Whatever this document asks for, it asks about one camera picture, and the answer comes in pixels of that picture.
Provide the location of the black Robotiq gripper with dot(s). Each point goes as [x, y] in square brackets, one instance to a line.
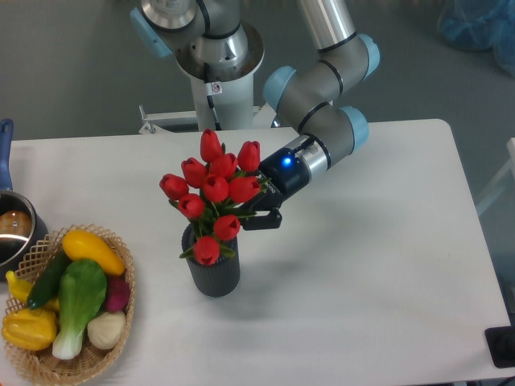
[286, 172]

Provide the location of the red tulip bouquet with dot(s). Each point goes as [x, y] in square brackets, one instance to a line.
[211, 193]

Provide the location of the dark grey ribbed vase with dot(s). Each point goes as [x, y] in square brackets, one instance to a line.
[221, 278]

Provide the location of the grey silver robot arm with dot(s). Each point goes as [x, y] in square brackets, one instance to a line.
[300, 100]

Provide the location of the purple red radish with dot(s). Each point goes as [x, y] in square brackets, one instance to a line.
[117, 294]

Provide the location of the yellow squash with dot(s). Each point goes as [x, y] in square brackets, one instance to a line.
[79, 244]

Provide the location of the white garlic bulb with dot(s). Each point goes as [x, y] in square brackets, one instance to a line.
[105, 330]

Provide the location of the green bok choy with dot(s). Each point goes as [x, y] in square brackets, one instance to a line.
[81, 294]

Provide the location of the dark green cucumber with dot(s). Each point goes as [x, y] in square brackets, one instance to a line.
[47, 285]

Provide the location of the black device at table edge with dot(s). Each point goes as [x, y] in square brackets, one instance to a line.
[500, 342]

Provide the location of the small yellow gourd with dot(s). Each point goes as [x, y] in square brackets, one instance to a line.
[20, 290]

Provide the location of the yellow bell pepper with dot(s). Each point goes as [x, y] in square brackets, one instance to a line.
[32, 330]

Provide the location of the woven wicker basket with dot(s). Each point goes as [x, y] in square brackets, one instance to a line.
[41, 367]

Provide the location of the blue plastic bag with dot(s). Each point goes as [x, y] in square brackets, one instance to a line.
[480, 26]

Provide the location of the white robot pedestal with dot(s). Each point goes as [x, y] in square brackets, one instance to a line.
[221, 75]

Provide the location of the white metal frame right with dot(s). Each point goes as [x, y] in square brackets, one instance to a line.
[498, 184]

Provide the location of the blue handled saucepan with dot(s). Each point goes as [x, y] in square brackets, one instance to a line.
[21, 226]

